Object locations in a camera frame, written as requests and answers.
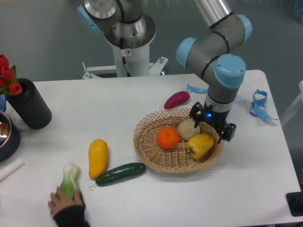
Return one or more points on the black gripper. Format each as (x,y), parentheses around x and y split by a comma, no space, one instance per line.
(203,113)

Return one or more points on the woven wicker basket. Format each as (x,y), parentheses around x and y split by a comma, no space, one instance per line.
(175,160)

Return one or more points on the green cucumber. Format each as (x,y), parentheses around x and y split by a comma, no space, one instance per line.
(120,174)

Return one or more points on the yellow mango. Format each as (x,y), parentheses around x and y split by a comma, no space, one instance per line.
(98,155)

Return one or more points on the green bok choy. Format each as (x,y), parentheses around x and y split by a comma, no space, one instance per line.
(70,183)

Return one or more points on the black sleeved forearm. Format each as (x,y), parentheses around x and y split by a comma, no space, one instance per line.
(72,216)

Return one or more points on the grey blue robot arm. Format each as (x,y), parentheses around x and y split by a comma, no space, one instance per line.
(130,31)

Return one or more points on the yellow bell pepper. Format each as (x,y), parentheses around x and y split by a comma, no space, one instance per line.
(199,145)

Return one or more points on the person's hand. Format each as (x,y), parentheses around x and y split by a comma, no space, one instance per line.
(61,201)

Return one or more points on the orange fruit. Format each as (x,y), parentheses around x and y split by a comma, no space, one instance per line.
(167,138)

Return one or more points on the purple sweet potato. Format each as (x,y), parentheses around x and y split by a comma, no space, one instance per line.
(177,99)

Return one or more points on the blue ribbon strip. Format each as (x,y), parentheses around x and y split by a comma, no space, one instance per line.
(196,90)

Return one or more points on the blue crumpled ribbon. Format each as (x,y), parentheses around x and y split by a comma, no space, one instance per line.
(258,108)

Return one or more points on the black device table edge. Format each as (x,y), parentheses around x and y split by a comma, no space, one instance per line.
(295,203)

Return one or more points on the black cylindrical vase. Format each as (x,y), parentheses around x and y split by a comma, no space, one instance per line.
(30,105)

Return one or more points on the metal bowl dark rim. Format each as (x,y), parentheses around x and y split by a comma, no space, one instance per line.
(9,137)

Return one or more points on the red tulip flowers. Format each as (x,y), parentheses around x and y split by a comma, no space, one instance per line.
(9,84)

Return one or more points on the white paper roll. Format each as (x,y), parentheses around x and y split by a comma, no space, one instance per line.
(11,168)

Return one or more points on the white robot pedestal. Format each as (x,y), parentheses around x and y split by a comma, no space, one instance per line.
(128,63)

